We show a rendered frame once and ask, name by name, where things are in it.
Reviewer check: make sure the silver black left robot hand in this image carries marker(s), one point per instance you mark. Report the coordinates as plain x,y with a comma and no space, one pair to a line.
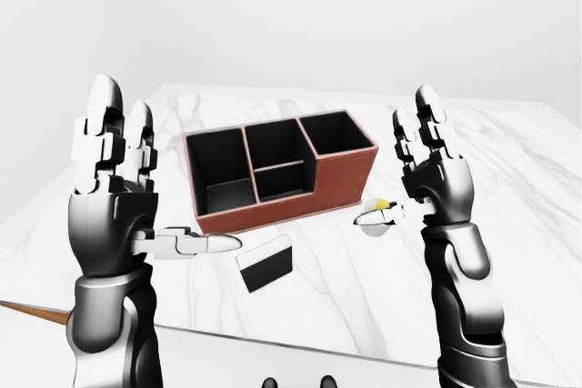
104,220

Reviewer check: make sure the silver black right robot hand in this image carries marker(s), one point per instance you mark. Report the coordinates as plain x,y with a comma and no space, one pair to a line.
448,188

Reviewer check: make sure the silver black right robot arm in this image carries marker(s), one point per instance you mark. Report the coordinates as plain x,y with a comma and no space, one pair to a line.
473,306

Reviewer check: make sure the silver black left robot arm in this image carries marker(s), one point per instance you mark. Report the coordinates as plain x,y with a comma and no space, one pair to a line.
104,329

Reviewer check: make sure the red-brown desk caddy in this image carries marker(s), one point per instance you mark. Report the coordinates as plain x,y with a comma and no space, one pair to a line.
341,179

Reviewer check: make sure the small white yellow object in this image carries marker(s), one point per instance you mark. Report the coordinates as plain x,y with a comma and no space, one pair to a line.
378,202

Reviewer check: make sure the small dark rounded shape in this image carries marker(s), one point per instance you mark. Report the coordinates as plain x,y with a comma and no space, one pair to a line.
328,381
270,382

